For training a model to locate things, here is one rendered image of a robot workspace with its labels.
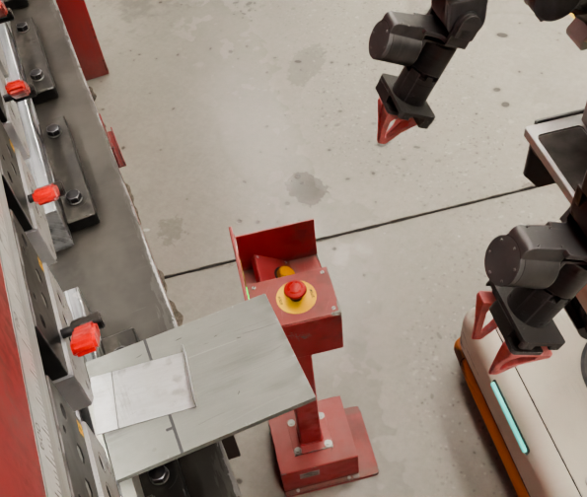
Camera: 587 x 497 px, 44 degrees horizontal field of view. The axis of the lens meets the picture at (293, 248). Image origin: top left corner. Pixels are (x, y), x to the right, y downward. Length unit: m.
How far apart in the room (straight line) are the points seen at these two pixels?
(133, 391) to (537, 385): 1.08
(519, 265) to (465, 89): 2.17
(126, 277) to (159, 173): 1.47
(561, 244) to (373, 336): 1.38
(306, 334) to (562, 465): 0.70
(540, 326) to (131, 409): 0.52
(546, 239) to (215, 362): 0.45
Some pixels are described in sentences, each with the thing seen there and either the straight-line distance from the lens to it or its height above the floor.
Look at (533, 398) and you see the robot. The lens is 1.79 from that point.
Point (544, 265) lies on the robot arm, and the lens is 0.83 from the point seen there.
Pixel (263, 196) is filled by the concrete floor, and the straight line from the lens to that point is 2.54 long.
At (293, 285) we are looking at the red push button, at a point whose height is 0.81.
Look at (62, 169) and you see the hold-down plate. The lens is 1.45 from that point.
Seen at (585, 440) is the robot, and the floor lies 0.28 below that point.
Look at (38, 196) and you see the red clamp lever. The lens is 0.79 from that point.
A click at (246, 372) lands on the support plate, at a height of 1.00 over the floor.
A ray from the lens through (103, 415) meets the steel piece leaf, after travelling 0.98.
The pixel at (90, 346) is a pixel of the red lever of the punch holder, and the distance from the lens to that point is 0.65.
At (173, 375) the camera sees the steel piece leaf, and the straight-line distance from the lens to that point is 0.98.
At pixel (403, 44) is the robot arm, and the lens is 1.10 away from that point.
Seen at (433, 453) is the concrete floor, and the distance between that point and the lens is 2.00.
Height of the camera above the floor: 1.83
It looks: 51 degrees down
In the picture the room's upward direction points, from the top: 8 degrees counter-clockwise
